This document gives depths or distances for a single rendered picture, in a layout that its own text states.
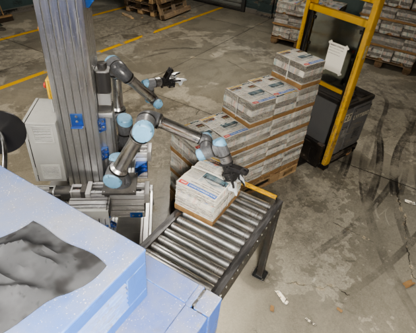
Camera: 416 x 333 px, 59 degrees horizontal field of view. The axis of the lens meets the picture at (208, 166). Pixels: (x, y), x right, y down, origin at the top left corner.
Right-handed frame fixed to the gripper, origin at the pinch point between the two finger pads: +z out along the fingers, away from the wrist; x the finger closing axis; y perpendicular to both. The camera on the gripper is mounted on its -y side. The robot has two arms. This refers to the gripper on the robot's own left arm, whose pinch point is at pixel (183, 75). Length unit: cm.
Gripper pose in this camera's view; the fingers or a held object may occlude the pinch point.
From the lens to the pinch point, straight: 308.5
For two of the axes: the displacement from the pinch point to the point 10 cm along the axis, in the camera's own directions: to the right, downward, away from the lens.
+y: -1.5, 7.1, 6.9
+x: 5.0, 6.5, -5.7
